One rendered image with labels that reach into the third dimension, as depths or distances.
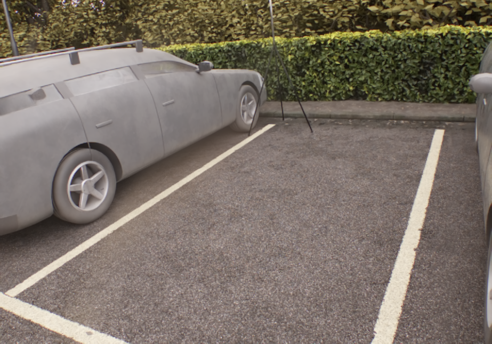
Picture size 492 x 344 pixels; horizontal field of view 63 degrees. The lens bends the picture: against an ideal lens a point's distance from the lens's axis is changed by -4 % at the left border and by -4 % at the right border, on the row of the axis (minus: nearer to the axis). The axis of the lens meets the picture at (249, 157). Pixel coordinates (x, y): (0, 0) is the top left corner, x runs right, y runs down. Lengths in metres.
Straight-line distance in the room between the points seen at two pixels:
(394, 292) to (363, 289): 0.18
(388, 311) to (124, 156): 2.67
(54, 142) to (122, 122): 0.73
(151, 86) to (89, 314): 2.44
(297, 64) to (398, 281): 4.98
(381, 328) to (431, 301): 0.37
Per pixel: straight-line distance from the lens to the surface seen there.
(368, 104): 6.69
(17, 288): 3.31
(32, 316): 2.97
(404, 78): 6.71
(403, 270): 2.80
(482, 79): 2.80
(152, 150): 4.32
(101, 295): 2.92
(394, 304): 2.53
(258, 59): 7.32
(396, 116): 6.14
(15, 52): 11.38
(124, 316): 2.68
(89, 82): 4.02
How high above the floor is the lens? 1.57
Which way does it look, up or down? 19 degrees down
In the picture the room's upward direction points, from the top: 6 degrees counter-clockwise
